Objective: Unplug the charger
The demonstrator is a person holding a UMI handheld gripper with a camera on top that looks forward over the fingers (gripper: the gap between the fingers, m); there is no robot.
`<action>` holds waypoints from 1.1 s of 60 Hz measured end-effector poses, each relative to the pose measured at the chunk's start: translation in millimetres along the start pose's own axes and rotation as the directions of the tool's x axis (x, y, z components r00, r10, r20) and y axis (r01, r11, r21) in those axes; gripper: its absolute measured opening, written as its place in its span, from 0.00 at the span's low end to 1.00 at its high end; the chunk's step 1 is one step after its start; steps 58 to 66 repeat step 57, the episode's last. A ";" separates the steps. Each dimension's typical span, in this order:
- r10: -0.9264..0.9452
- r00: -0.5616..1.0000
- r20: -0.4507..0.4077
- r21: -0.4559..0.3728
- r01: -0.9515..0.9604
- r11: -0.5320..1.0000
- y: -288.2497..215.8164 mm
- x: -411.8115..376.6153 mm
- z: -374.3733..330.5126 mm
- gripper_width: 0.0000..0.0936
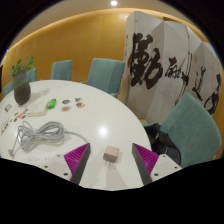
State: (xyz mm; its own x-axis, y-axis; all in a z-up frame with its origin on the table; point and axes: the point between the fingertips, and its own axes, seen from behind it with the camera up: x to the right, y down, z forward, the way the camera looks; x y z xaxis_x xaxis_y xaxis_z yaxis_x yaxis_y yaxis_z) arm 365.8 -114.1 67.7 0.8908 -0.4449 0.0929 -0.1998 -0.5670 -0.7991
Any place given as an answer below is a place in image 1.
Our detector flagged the colourful sticker sheet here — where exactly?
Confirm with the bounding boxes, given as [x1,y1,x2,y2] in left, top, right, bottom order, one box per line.
[0,121,11,133]

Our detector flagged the folding screen with black calligraphy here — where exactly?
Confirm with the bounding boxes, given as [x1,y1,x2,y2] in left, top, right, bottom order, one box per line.
[121,10,223,125]

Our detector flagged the ceiling spot lights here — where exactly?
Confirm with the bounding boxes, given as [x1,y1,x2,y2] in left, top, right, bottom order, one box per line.
[3,0,119,54]

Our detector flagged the white flat box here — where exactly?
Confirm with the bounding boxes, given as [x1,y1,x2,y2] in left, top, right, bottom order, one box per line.
[26,101,48,117]

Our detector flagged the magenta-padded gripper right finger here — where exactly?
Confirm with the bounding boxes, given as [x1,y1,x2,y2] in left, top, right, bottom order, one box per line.
[131,142,183,186]

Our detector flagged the grey coiled power cable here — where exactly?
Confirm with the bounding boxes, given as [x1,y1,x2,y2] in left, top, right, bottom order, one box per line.
[7,120,91,159]

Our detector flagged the teal upholstered chair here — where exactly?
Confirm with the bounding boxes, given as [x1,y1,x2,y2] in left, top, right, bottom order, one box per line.
[2,67,37,98]
[50,59,74,82]
[141,92,223,168]
[86,57,126,98]

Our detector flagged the potted plant in grey pot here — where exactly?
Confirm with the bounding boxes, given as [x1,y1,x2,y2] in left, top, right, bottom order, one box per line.
[8,54,36,106]

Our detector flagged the black wall screen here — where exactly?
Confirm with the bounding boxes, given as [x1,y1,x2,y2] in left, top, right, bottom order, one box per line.
[0,64,4,92]

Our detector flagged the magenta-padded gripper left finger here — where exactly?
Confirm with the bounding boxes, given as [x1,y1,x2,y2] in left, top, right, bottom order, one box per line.
[39,142,92,186]

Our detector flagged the small white charger block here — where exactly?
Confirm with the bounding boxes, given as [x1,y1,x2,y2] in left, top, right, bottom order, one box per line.
[102,144,121,165]

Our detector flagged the small grey card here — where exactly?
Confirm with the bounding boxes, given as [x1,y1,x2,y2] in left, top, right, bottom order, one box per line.
[3,103,14,113]

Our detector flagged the black bag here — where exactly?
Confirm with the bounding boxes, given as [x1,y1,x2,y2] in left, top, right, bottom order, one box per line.
[144,122,182,166]

